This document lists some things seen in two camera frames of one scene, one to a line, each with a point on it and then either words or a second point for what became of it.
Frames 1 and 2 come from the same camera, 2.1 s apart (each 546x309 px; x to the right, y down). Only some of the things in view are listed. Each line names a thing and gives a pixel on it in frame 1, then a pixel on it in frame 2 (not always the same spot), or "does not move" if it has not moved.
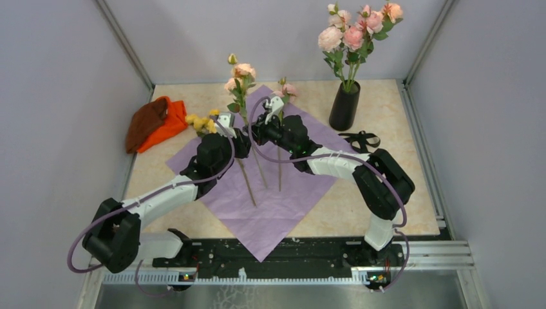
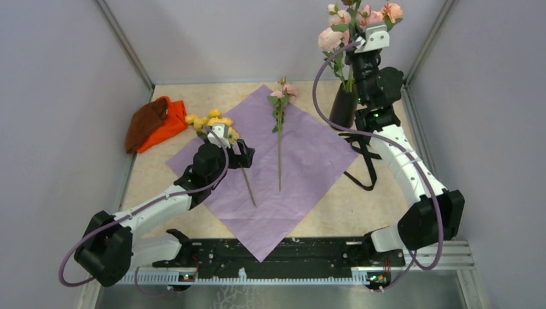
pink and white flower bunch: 283,93 does not move
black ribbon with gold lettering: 360,141 does not move
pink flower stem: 242,77 -> 342,21
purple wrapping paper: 267,197 does not move
